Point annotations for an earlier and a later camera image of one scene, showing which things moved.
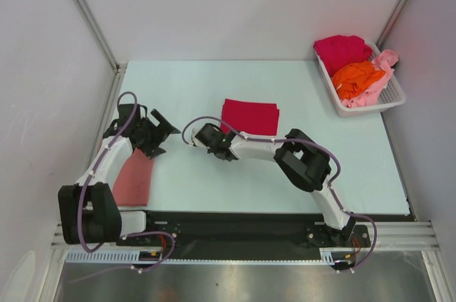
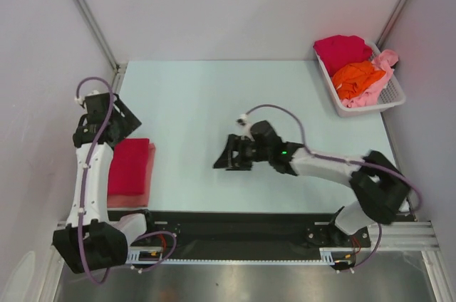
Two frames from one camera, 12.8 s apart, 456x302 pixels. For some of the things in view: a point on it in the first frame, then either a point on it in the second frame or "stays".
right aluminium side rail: [402, 174] stays
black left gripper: [149, 149] to [130, 122]
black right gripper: [210, 150] to [234, 143]
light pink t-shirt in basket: [385, 60] stays
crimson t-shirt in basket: [341, 50] stays
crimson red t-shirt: [251, 117] to [127, 172]
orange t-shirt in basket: [353, 80] stays
